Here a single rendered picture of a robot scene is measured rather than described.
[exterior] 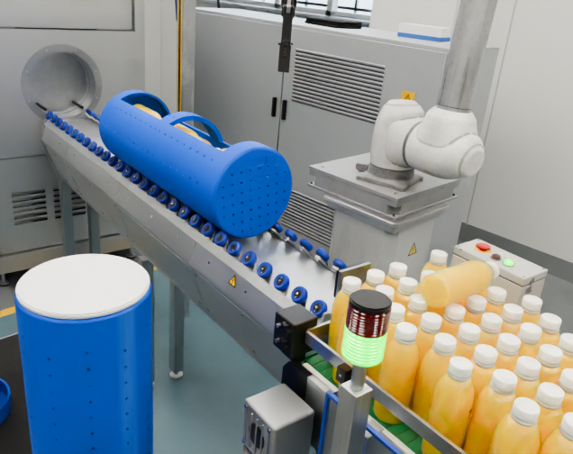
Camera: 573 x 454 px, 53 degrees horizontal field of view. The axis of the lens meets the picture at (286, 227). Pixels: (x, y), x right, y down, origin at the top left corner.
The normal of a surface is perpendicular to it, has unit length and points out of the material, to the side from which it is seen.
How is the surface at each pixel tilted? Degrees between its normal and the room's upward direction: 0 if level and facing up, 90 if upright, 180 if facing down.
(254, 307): 70
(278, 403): 0
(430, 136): 83
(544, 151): 90
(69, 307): 0
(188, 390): 0
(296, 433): 90
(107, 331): 90
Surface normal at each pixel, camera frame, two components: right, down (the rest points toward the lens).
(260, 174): 0.60, 0.36
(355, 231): -0.72, 0.22
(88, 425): 0.25, 0.40
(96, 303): 0.08, -0.92
